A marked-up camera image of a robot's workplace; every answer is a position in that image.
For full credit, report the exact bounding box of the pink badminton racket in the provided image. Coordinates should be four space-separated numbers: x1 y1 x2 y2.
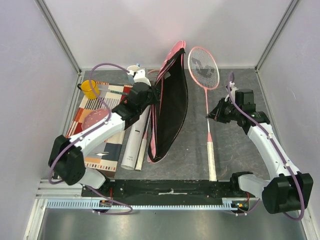
187 46 220 182
134 69 160 171

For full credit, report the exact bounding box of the pink sport racket bag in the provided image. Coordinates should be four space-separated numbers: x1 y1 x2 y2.
147 40 189 164

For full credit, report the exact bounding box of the white shuttlecock tube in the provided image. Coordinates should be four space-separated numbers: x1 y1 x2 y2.
120 107 150 170

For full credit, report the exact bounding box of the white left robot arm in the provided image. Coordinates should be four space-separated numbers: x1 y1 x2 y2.
48 82 161 197

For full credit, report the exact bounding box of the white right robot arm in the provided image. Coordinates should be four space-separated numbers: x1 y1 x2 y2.
207 89 314 214

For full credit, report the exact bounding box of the light blue mug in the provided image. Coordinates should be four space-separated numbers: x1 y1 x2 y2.
127 63 140 85

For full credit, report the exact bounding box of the pink dotted plate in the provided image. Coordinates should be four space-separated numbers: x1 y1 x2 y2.
81 108 109 131

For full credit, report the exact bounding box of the yellow enamel mug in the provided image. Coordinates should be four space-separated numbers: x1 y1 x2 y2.
77 80 100 100

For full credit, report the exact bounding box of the colourful patchwork placemat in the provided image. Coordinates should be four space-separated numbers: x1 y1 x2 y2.
66 81 132 173

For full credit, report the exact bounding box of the metal spoon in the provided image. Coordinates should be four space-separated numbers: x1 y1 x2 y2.
89 151 109 156

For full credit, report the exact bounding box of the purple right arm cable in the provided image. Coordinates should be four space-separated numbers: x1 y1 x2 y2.
227 71 306 222

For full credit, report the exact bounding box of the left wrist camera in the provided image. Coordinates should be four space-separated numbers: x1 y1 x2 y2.
133 68 151 86

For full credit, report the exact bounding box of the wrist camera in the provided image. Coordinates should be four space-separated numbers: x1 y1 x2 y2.
224 81 238 102
133 68 151 86

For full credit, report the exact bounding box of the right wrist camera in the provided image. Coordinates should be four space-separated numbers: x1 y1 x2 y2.
224 81 238 102

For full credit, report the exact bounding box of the aluminium frame post right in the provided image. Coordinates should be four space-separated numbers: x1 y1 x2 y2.
254 0 301 71

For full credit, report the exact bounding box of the aluminium frame post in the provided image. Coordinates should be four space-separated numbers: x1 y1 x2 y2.
35 0 82 75
254 0 301 71

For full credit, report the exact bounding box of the white slotted cable duct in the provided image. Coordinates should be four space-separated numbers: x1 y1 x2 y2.
46 199 238 211

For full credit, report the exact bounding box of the aluminium frame post left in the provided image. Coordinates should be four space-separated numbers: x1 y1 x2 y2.
35 0 82 75

